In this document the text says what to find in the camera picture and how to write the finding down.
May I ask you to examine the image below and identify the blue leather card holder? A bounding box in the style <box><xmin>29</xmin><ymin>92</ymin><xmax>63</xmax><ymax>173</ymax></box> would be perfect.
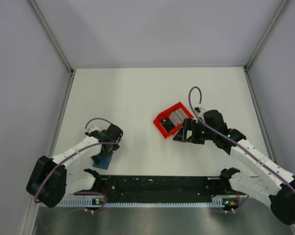
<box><xmin>91</xmin><ymin>155</ymin><xmax>112</xmax><ymax>170</ymax></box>

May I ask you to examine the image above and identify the purple cable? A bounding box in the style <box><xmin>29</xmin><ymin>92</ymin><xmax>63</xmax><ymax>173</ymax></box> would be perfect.
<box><xmin>188</xmin><ymin>86</ymin><xmax>295</xmax><ymax>226</ymax></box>
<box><xmin>34</xmin><ymin>117</ymin><xmax>119</xmax><ymax>211</ymax></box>

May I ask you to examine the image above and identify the aluminium frame post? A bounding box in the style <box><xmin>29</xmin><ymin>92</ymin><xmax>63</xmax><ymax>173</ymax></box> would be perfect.
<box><xmin>244</xmin><ymin>0</ymin><xmax>292</xmax><ymax>72</ymax></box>
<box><xmin>27</xmin><ymin>0</ymin><xmax>74</xmax><ymax>74</ymax></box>

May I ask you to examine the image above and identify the red plastic bin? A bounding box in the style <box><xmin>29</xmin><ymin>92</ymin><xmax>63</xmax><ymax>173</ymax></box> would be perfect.
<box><xmin>153</xmin><ymin>102</ymin><xmax>194</xmax><ymax>139</ymax></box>

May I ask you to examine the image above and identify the stack of cards in bin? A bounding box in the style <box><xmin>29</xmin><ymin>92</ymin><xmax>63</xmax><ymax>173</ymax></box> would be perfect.
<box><xmin>169</xmin><ymin>108</ymin><xmax>188</xmax><ymax>126</ymax></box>

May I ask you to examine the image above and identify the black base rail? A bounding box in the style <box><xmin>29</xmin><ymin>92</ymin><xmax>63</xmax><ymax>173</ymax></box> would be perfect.
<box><xmin>94</xmin><ymin>175</ymin><xmax>227</xmax><ymax>203</ymax></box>

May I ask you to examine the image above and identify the right aluminium frame post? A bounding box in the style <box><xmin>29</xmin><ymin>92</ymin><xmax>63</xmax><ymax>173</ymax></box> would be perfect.
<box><xmin>244</xmin><ymin>0</ymin><xmax>292</xmax><ymax>72</ymax></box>

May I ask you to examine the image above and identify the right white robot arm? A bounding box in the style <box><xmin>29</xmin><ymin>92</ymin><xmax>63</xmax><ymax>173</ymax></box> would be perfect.
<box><xmin>173</xmin><ymin>110</ymin><xmax>295</xmax><ymax>225</ymax></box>

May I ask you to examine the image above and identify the grey slotted cable duct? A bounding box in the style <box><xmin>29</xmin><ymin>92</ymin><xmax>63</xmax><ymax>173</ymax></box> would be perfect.
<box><xmin>56</xmin><ymin>196</ymin><xmax>239</xmax><ymax>208</ymax></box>

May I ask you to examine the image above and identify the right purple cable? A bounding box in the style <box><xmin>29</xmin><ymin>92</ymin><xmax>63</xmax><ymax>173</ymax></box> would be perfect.
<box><xmin>188</xmin><ymin>86</ymin><xmax>295</xmax><ymax>226</ymax></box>

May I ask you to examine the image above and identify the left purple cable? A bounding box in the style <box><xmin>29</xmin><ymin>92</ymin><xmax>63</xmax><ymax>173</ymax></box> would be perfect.
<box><xmin>34</xmin><ymin>117</ymin><xmax>119</xmax><ymax>211</ymax></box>

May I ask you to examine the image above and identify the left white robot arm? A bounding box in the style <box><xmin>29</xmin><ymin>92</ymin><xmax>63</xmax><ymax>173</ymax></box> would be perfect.
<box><xmin>26</xmin><ymin>124</ymin><xmax>123</xmax><ymax>208</ymax></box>

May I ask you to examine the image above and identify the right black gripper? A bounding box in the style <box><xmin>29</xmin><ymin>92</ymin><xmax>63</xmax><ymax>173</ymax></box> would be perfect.
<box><xmin>173</xmin><ymin>118</ymin><xmax>216</xmax><ymax>144</ymax></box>

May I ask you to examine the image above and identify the left aluminium frame post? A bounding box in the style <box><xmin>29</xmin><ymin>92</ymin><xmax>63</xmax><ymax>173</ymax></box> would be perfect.
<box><xmin>27</xmin><ymin>0</ymin><xmax>74</xmax><ymax>74</ymax></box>

